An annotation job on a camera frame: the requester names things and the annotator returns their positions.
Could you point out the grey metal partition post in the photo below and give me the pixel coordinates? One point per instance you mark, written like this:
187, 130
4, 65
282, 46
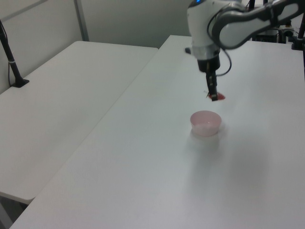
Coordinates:
82, 21

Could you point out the black clamped camera stand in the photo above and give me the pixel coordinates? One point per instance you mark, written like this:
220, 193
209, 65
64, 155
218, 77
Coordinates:
299, 31

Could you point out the black camera stand with base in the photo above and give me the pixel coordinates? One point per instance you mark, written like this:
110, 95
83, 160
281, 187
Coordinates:
10, 59

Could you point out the red strawberry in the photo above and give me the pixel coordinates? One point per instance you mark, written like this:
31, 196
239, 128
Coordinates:
221, 96

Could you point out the black electronics box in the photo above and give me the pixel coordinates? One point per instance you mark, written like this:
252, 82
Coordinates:
269, 36

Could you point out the white side table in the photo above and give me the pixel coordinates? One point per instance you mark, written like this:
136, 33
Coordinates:
59, 107

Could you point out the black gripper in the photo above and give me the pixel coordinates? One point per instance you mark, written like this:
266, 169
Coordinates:
209, 63

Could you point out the pink plastic bowl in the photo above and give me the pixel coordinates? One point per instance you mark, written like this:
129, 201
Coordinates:
206, 124

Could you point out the black upright pole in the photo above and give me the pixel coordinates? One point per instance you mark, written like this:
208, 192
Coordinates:
251, 3

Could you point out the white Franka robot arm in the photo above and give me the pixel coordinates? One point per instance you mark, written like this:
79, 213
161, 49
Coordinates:
238, 26

